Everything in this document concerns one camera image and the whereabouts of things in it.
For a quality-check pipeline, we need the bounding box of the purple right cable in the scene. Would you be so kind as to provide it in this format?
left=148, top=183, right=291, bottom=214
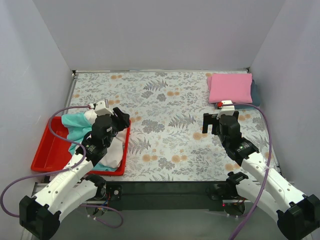
left=227, top=102, right=273, bottom=240

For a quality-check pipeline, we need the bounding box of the floral tablecloth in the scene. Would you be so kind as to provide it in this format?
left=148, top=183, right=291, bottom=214
left=66, top=70, right=279, bottom=182

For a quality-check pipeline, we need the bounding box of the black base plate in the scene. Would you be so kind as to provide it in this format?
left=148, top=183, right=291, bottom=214
left=84, top=180, right=256, bottom=212

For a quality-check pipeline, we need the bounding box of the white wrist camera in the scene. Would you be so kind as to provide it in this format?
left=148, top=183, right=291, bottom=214
left=217, top=100, right=235, bottom=112
left=88, top=98, right=114, bottom=116

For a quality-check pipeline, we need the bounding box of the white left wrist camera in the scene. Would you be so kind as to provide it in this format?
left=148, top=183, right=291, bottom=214
left=88, top=98, right=114, bottom=116

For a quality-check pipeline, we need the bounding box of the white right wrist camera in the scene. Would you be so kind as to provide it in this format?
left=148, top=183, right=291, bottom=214
left=217, top=100, right=235, bottom=112

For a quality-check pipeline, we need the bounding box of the folded pink t shirt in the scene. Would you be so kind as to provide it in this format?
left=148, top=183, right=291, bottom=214
left=207, top=73, right=253, bottom=104

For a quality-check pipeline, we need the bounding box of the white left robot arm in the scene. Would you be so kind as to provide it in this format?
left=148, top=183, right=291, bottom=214
left=19, top=107, right=130, bottom=240

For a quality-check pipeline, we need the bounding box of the folded dark blue t shirt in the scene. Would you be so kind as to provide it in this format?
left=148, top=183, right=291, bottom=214
left=234, top=80, right=261, bottom=110

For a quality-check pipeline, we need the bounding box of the white t shirt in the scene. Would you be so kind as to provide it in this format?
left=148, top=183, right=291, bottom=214
left=83, top=109, right=131, bottom=173

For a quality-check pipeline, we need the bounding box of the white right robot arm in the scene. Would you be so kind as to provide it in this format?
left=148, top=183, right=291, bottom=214
left=202, top=111, right=320, bottom=240

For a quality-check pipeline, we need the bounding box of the teal t shirt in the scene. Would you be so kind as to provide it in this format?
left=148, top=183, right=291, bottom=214
left=61, top=109, right=97, bottom=143

